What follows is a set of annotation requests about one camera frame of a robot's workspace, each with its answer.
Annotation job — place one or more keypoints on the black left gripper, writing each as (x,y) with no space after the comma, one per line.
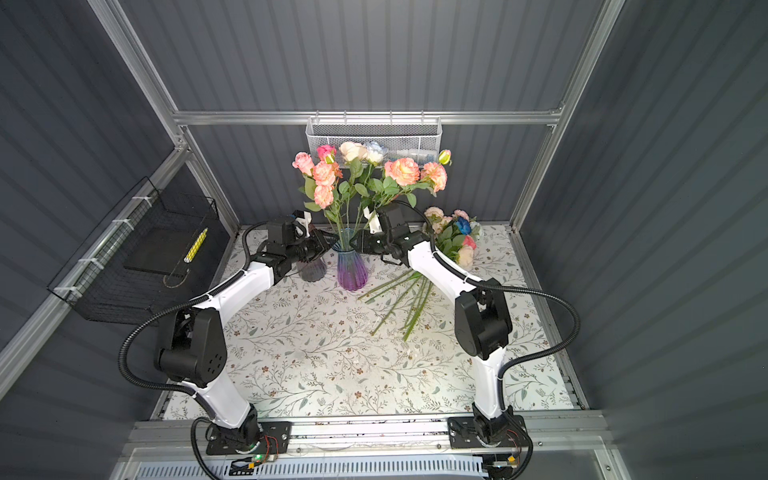
(320,241)

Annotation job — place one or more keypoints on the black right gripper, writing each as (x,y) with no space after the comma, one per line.
(364,241)

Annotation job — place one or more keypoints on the blue purple glass vase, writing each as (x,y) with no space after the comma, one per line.
(352,274)

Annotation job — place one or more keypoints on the peach spray rose branch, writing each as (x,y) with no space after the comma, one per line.
(399,180)

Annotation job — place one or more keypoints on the pink cream spray rose stem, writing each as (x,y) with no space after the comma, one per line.
(321,181)

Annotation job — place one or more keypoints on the white rose stem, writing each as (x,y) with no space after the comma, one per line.
(375,153)

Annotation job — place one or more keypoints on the hot pink rose stem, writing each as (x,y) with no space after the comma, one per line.
(327,153)

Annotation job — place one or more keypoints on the red glass vase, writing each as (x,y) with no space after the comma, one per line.
(313,270)

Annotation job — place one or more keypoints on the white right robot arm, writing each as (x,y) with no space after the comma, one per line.
(490,415)

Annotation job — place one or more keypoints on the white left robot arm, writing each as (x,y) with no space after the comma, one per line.
(192,349)

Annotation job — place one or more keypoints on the pile of artificial flowers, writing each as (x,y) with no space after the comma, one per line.
(474,304)

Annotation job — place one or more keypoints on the floral patterned table mat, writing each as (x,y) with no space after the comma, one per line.
(315,349)

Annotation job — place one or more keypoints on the yellow tool in basket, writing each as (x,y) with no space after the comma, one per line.
(195,246)

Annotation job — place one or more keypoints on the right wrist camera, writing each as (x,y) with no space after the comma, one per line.
(373,223)

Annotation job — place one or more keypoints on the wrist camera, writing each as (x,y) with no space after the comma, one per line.
(373,223)
(290,229)

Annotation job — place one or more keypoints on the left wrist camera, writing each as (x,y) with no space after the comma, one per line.
(290,229)

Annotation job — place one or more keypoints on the white wire wall basket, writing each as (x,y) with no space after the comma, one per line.
(418,138)

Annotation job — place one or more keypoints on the black wire side basket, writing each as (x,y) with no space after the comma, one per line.
(135,268)

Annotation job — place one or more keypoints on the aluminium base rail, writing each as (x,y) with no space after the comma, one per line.
(558,430)

